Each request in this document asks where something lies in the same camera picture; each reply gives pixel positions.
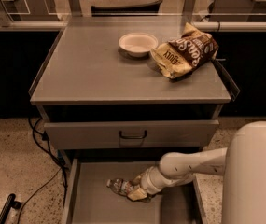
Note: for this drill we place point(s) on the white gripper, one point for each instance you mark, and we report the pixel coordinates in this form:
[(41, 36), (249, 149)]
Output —
[(147, 181)]

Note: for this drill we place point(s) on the clear plastic water bottle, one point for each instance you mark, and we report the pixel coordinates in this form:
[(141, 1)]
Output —
[(122, 187)]

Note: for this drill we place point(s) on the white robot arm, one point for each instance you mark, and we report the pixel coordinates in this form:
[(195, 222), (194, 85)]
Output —
[(242, 165)]

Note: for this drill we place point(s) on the grey open middle drawer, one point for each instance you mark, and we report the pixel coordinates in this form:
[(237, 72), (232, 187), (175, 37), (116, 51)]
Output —
[(90, 201)]

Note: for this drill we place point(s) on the grey top drawer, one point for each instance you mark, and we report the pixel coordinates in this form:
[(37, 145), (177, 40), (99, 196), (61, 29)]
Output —
[(131, 134)]

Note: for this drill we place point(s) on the grey drawer cabinet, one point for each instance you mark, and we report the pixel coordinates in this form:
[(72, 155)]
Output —
[(88, 78)]

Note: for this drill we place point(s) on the black power strip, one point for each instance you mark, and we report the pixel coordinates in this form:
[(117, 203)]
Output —
[(11, 203)]

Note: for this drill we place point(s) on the brown yellow chip bag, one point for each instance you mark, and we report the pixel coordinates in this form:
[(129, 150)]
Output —
[(181, 56)]

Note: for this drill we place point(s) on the white paper bowl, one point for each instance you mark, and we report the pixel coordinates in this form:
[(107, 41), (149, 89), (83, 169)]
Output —
[(138, 44)]

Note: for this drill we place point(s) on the clear acrylic barrier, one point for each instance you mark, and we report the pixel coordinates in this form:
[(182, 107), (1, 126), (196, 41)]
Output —
[(120, 3)]

